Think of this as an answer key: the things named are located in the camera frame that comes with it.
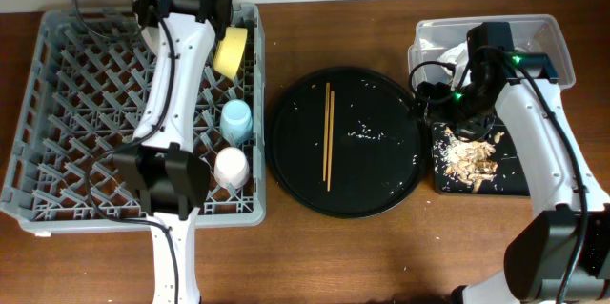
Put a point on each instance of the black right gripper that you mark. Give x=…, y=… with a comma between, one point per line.
x=469, y=130

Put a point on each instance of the peanut shell food scraps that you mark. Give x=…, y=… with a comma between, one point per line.
x=467, y=164

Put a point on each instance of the white paper napkin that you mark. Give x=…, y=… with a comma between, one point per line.
x=458, y=56

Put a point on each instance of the wooden chopstick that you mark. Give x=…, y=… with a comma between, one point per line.
x=330, y=141
x=326, y=129

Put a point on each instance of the light blue plastic cup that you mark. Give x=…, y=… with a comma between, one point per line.
x=236, y=121

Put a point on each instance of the yellow bowl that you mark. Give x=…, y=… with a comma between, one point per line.
x=230, y=51

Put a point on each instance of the pink plastic cup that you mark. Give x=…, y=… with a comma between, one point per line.
x=231, y=168

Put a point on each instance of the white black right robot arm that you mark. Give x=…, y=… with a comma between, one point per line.
x=516, y=68

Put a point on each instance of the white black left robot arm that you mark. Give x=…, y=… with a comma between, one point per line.
x=161, y=170

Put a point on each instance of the black rectangular waste tray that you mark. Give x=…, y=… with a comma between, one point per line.
x=510, y=179

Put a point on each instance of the clear plastic waste bin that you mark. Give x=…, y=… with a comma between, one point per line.
x=530, y=33

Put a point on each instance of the grey plastic dishwasher rack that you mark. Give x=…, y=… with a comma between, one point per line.
x=85, y=96

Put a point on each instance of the round black serving tray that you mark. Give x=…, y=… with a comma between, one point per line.
x=381, y=149

